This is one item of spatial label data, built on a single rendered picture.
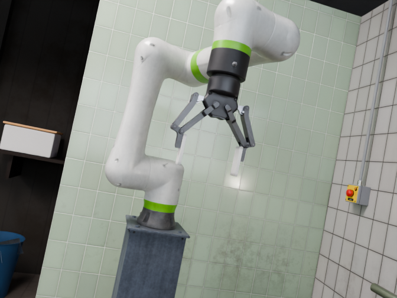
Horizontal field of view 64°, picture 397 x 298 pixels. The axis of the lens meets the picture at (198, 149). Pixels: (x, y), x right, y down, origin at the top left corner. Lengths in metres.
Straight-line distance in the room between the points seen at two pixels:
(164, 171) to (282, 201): 1.07
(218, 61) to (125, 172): 0.54
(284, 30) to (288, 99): 1.29
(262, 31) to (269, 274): 1.63
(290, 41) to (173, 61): 0.44
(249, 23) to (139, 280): 0.88
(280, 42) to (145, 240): 0.76
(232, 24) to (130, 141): 0.54
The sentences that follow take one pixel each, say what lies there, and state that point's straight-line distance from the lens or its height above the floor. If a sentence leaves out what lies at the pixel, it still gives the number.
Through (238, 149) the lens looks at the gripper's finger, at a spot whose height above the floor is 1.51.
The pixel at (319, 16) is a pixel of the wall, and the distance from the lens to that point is 2.33.
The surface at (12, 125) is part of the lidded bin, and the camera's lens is 3.32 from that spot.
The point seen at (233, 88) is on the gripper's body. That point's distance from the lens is 0.73.
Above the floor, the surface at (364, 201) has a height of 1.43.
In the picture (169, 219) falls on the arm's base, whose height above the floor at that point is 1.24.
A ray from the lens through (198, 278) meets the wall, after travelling 2.02.
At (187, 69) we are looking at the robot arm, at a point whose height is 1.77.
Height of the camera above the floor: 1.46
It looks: 3 degrees up
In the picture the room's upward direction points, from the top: 11 degrees clockwise
